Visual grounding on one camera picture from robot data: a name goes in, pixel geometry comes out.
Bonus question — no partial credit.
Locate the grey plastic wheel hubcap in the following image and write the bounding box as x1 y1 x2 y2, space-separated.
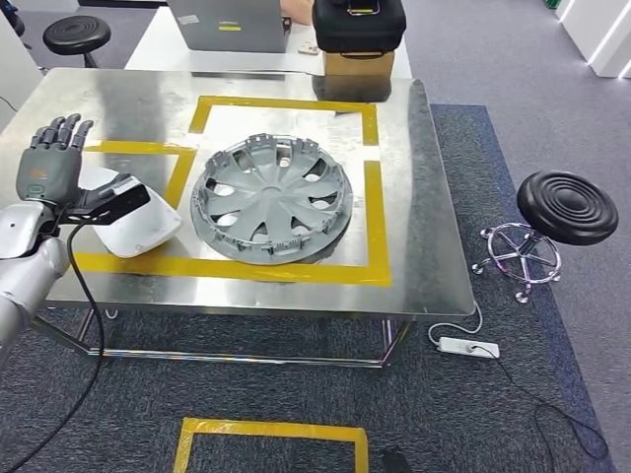
190 133 354 266

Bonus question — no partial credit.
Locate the black robot right foot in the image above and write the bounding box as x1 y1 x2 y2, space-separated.
380 446 414 473

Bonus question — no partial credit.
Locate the silver laptop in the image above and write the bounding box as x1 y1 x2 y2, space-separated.
166 0 292 55

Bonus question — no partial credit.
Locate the black floor cable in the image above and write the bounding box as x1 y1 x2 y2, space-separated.
485 346 611 473

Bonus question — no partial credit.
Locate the black carry case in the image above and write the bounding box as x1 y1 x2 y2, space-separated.
312 0 408 55

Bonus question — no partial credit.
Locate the white floor cable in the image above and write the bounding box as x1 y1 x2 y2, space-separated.
426 301 485 347

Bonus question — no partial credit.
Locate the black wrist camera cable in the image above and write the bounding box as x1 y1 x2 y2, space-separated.
0 220 106 473

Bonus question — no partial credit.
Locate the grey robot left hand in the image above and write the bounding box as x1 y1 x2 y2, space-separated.
16 113 132 212

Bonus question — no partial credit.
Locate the white curved plastic part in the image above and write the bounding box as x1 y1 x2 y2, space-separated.
78 164 183 260

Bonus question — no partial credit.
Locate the yellow floor tape square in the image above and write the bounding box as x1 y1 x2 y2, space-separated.
172 417 370 473

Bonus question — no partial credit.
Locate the small yellow tape rectangle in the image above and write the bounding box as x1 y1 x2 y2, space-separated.
72 140 198 279

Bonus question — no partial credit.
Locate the white display plinth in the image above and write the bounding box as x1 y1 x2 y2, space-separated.
554 0 631 81

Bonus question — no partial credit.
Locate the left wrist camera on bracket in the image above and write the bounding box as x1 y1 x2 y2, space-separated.
54 174 151 228

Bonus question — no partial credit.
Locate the large yellow tape rectangle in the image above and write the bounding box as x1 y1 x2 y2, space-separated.
165 96 393 289

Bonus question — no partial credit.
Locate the black stool with chrome base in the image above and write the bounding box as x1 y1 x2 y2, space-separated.
471 170 620 306

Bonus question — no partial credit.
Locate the white power strip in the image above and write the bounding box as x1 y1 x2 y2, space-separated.
438 336 500 361

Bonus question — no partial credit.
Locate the black round stool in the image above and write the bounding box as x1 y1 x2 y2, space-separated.
42 15 112 69

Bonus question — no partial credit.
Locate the steel workbench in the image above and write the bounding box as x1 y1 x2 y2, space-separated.
0 67 477 371

